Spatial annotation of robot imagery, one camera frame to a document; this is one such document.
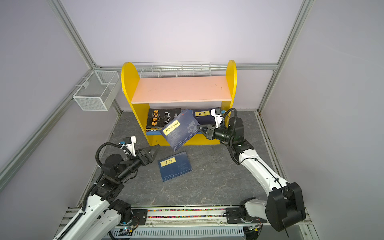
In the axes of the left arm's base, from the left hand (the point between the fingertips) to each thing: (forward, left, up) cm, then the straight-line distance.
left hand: (156, 149), depth 71 cm
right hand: (+7, -20, +5) cm, 22 cm away
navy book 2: (+1, -6, -23) cm, 24 cm away
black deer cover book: (+26, +3, -6) cm, 26 cm away
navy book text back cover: (+24, -25, -6) cm, 35 cm away
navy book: (+8, -10, +3) cm, 13 cm away
